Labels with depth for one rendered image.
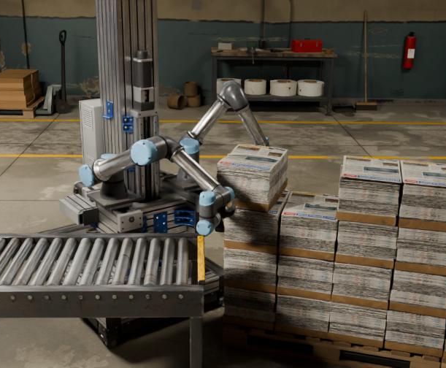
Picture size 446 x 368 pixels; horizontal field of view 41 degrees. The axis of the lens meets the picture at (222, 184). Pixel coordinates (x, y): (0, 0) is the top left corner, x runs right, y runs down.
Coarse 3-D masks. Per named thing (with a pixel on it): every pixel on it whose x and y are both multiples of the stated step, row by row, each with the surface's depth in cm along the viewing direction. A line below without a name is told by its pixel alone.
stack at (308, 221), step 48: (288, 192) 333; (240, 240) 314; (288, 240) 306; (336, 240) 310; (384, 240) 293; (432, 240) 287; (240, 288) 323; (336, 288) 308; (384, 288) 300; (432, 288) 295; (240, 336) 332; (288, 336) 324; (384, 336) 309; (432, 336) 302
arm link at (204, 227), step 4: (216, 216) 280; (200, 220) 274; (204, 220) 272; (208, 220) 272; (212, 220) 273; (216, 220) 279; (200, 224) 272; (204, 224) 271; (208, 224) 271; (212, 224) 274; (216, 224) 278; (196, 228) 273; (200, 228) 272; (204, 228) 271; (208, 228) 271; (212, 228) 273; (200, 232) 273; (204, 232) 272; (208, 232) 272
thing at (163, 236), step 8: (8, 240) 278; (24, 240) 278; (64, 240) 279; (80, 240) 279; (120, 240) 280; (136, 240) 280; (176, 240) 281; (192, 240) 282; (48, 248) 280; (104, 248) 281; (120, 248) 282; (176, 248) 283; (192, 248) 283; (72, 256) 282; (88, 256) 282; (160, 256) 284; (176, 256) 284; (192, 256) 284
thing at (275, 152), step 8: (240, 144) 334; (232, 152) 323; (240, 152) 323; (248, 152) 323; (256, 152) 322; (264, 152) 322; (272, 152) 322; (280, 152) 322; (280, 176) 318; (280, 184) 322
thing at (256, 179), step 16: (224, 160) 308; (240, 160) 309; (256, 160) 311; (224, 176) 305; (240, 176) 301; (256, 176) 298; (272, 176) 300; (240, 192) 305; (256, 192) 302; (272, 192) 307
